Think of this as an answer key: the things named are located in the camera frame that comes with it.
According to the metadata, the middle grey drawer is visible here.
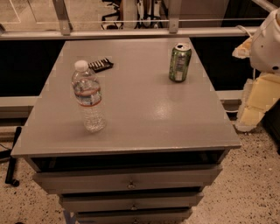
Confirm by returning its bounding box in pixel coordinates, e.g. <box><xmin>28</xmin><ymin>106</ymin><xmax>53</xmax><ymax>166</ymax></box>
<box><xmin>60</xmin><ymin>191</ymin><xmax>203</xmax><ymax>213</ymax></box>

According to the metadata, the green soda can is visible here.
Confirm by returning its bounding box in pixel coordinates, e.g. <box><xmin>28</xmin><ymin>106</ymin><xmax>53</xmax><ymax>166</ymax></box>
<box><xmin>169</xmin><ymin>43</ymin><xmax>192</xmax><ymax>82</ymax></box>

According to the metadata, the black snack bar packet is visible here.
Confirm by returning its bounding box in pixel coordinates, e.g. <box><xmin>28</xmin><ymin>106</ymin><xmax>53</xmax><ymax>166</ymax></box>
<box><xmin>88</xmin><ymin>58</ymin><xmax>114</xmax><ymax>73</ymax></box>

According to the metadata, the top grey drawer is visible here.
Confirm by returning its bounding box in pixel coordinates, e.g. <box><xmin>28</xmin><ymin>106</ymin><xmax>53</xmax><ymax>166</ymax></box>
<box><xmin>33</xmin><ymin>164</ymin><xmax>222</xmax><ymax>194</ymax></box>

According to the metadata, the clear plastic water bottle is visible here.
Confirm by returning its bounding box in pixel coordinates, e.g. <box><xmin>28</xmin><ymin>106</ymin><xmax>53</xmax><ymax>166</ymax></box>
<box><xmin>72</xmin><ymin>60</ymin><xmax>106</xmax><ymax>132</ymax></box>

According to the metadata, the grey drawer cabinet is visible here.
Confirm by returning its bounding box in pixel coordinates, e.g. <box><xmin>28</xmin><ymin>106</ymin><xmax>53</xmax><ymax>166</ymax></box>
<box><xmin>10</xmin><ymin>38</ymin><xmax>242</xmax><ymax>224</ymax></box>

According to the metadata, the bottom grey drawer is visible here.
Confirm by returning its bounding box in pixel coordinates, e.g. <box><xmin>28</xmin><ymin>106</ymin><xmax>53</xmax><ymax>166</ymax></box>
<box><xmin>76</xmin><ymin>208</ymin><xmax>193</xmax><ymax>224</ymax></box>

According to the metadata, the black pole on floor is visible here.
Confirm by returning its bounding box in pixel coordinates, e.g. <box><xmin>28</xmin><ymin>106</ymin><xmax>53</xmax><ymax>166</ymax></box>
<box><xmin>5</xmin><ymin>127</ymin><xmax>22</xmax><ymax>187</ymax></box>

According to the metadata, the grey drawer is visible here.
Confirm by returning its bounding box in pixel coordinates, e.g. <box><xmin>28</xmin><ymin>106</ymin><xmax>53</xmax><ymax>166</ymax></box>
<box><xmin>33</xmin><ymin>164</ymin><xmax>222</xmax><ymax>194</ymax></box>
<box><xmin>76</xmin><ymin>208</ymin><xmax>193</xmax><ymax>224</ymax></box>
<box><xmin>60</xmin><ymin>191</ymin><xmax>203</xmax><ymax>213</ymax></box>

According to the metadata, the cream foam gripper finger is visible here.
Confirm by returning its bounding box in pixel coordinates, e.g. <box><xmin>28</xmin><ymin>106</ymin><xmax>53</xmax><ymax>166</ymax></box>
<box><xmin>235</xmin><ymin>73</ymin><xmax>280</xmax><ymax>132</ymax></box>
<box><xmin>232</xmin><ymin>37</ymin><xmax>252</xmax><ymax>59</ymax></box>

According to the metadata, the white cable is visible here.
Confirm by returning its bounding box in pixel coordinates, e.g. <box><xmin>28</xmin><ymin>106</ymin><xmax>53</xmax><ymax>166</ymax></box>
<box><xmin>235</xmin><ymin>24</ymin><xmax>254</xmax><ymax>39</ymax></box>

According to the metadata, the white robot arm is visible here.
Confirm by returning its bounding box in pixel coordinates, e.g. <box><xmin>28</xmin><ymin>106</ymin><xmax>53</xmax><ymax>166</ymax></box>
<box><xmin>232</xmin><ymin>9</ymin><xmax>280</xmax><ymax>132</ymax></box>

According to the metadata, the metal window rail frame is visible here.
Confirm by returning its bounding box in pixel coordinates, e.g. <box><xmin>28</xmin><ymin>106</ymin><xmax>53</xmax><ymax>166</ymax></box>
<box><xmin>0</xmin><ymin>0</ymin><xmax>280</xmax><ymax>41</ymax></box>

